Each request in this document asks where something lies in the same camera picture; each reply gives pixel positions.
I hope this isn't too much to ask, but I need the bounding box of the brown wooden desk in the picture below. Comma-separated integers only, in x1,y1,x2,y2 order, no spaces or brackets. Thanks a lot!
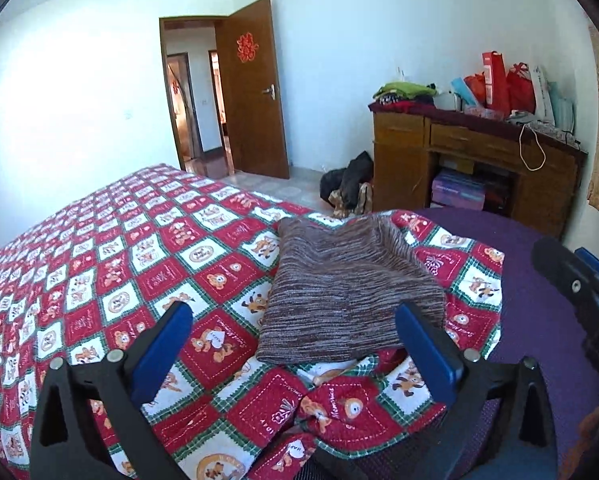
372,104,587,238

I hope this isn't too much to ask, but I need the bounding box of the pink storage box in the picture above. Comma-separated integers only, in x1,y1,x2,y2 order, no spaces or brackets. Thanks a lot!
431,170,486,210

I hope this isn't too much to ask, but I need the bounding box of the red gift bag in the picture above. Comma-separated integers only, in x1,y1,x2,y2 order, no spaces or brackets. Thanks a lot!
482,51,511,117

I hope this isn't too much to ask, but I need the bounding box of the brown knitted sweater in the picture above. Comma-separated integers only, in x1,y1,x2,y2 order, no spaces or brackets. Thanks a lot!
256,214,447,365

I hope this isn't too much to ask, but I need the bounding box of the red paper door decoration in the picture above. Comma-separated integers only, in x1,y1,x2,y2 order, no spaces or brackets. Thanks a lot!
236,32,259,63

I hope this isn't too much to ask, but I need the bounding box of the red patchwork bed quilt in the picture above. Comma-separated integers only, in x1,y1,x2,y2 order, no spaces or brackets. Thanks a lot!
0,162,506,480

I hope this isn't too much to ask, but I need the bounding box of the white cable loop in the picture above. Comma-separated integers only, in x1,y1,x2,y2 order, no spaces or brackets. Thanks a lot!
517,122,548,172

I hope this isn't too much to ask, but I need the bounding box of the black clothes pile on floor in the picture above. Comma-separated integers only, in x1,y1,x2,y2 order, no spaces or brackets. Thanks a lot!
319,151,374,218

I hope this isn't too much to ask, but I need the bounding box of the green folded clothes stack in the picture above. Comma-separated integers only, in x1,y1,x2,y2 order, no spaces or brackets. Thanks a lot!
373,81,437,105

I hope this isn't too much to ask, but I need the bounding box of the purple bed sheet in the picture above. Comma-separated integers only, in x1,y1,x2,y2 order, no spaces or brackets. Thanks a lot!
298,207,599,480

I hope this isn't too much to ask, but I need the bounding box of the brown wooden door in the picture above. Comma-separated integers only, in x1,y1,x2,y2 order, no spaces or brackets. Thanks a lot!
216,0,290,179

